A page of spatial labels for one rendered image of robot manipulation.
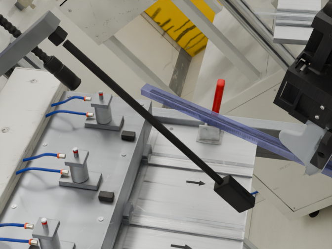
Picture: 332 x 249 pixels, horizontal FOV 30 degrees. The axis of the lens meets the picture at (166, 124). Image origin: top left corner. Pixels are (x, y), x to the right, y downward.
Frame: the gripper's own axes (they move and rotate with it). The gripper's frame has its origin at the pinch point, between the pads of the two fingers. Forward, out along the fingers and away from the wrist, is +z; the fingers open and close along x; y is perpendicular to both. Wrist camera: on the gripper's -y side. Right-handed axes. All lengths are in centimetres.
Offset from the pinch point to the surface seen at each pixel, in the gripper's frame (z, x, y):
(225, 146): 16.6, -6.7, 13.4
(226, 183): -1.7, 10.3, 6.8
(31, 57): 18, -2, 47
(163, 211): 15.8, 8.2, 13.8
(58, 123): 14.4, 7.4, 33.1
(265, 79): 77, -78, 30
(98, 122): 12.4, 4.7, 28.1
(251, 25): 58, -75, 38
